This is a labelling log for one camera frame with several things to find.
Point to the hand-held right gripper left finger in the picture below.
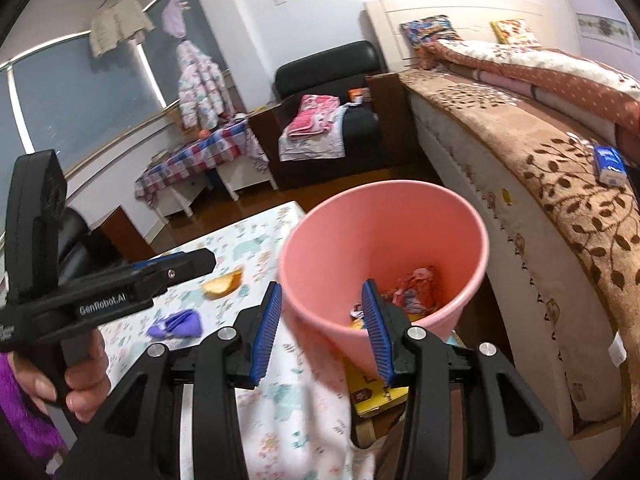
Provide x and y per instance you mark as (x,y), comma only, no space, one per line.
(265,332)

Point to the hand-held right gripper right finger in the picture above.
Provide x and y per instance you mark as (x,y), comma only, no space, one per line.
(376,332)

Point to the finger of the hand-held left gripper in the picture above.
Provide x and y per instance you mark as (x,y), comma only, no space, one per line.
(185,267)
(150,265)

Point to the pink wrapper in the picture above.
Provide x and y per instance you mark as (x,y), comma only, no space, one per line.
(417,285)

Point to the pink plastic bin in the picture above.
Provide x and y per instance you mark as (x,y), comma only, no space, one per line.
(320,280)

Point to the person's left forearm purple sleeve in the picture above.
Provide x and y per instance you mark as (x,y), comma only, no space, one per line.
(20,410)

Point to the person's left hand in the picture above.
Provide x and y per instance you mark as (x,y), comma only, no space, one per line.
(87,385)

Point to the large orange fruit peel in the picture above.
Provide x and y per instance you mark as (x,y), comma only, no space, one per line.
(222,285)

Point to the purple crumpled plastic bag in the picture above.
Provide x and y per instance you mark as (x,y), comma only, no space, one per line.
(177,324)

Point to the black leather chair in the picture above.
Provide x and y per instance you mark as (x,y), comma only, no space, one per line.
(80,230)

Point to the floral tablecloth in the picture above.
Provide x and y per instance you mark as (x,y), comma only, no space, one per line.
(285,410)

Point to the small white table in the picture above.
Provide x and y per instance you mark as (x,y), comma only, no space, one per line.
(245,180)

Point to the checkered cloth side table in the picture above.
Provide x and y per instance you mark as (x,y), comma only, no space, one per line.
(200,155)

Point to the pink patterned puffer jacket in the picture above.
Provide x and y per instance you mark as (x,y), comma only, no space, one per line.
(202,90)

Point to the pink folded clothes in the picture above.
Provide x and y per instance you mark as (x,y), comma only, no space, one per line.
(312,120)

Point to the brown leaf pattern blanket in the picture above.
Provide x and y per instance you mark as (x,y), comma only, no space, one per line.
(575,200)

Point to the small orange box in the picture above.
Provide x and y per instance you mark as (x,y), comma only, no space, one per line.
(357,94)

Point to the black leather armchair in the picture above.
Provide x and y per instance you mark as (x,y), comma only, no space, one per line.
(325,67)

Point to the beige hanging knit cloth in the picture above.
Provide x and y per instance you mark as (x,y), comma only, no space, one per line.
(120,22)

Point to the purple hanging hat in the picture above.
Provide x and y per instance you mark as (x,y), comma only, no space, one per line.
(174,17)

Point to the blue tissue pack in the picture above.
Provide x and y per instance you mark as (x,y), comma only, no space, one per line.
(610,165)

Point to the colourful printed pillow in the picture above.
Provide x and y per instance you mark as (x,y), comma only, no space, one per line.
(430,30)

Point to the orange dotted quilt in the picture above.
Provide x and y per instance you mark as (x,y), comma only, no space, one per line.
(550,75)

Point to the yellow floral pillow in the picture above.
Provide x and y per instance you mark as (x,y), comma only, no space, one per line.
(515,32)

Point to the white bed headboard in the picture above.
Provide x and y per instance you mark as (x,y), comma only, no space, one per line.
(450,10)

